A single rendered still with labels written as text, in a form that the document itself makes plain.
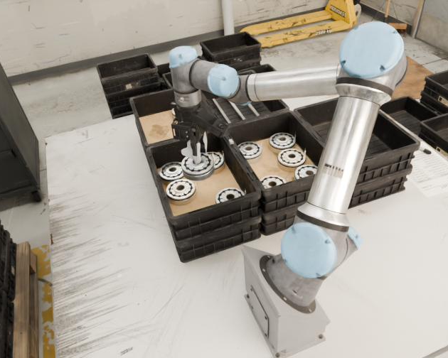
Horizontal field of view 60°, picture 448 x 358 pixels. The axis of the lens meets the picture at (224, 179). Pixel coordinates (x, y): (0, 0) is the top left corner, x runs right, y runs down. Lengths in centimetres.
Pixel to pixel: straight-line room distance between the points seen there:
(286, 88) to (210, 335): 72
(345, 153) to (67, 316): 96
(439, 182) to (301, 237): 99
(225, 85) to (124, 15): 354
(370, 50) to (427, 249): 82
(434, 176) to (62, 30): 371
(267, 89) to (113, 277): 79
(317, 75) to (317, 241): 43
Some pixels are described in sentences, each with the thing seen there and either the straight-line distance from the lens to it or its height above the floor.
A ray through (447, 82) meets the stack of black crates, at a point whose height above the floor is 39.
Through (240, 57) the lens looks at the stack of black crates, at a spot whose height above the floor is 52.
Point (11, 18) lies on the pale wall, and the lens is 444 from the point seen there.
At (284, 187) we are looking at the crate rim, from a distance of 124.
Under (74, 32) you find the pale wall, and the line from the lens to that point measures 447.
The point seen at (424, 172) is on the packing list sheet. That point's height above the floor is 70.
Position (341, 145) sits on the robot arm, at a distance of 83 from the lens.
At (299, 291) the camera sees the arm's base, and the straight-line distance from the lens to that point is 101.
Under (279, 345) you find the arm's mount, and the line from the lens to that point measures 109.
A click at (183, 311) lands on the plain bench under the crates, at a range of 125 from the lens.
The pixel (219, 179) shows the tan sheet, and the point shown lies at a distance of 142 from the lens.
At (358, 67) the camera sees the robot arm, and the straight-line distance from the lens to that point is 82.
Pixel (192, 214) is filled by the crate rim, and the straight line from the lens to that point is 117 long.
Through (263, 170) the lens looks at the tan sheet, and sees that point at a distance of 144.
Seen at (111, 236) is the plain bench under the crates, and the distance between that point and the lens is 150.
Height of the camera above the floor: 177
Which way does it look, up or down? 42 degrees down
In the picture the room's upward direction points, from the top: 6 degrees counter-clockwise
